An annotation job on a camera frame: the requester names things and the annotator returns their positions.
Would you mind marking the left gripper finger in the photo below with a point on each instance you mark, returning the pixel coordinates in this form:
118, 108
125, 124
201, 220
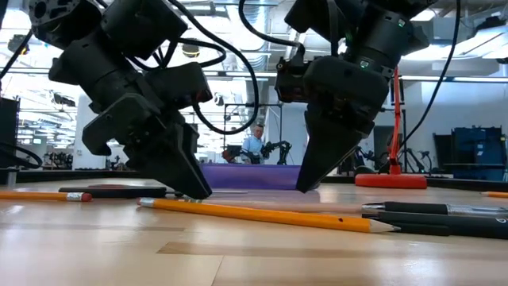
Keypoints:
192, 143
174, 167

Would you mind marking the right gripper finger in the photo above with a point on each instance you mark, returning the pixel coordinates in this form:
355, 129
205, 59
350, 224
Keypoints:
309, 131
329, 151

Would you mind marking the purple plastic supply box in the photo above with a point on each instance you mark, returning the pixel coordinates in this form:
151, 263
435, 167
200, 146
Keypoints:
254, 176

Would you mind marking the orange pencil with black dot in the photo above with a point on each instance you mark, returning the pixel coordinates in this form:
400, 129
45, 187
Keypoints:
278, 216

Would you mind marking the clear barrel pen black grip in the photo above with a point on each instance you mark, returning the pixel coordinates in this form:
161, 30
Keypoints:
412, 207

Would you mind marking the orange pencil with pink eraser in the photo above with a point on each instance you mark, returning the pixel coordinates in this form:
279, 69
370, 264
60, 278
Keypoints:
39, 195

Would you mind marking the black pen with white logo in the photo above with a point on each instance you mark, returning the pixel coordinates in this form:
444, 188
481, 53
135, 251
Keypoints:
456, 224

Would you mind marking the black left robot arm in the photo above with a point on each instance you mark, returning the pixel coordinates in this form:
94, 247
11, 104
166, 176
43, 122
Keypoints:
79, 67

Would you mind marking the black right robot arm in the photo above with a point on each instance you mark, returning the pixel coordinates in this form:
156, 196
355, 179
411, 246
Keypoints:
381, 32

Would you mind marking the person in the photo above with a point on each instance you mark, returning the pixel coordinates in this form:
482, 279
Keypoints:
254, 149

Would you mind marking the red desk lamp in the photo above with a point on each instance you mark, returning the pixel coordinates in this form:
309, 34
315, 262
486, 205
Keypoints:
391, 180

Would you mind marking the long LED light bar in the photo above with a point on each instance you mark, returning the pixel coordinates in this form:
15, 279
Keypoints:
456, 78

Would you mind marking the black cabinet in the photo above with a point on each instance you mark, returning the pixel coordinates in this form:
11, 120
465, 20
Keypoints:
8, 131

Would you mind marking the black ceiling device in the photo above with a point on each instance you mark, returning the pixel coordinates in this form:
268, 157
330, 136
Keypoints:
18, 43

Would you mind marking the dark blue storage crates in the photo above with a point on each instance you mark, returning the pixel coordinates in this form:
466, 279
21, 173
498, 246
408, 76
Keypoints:
476, 151

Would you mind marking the black rig frame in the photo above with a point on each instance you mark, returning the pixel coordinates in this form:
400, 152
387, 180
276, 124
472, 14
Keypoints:
274, 105
404, 131

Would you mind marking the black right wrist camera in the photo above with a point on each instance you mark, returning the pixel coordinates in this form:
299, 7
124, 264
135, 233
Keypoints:
293, 81

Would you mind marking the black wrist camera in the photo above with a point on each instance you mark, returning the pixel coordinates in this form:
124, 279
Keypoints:
178, 85
293, 81

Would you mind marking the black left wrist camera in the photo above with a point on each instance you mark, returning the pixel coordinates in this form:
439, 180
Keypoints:
178, 85

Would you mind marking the black overhead camera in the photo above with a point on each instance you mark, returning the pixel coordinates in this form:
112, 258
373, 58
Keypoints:
191, 49

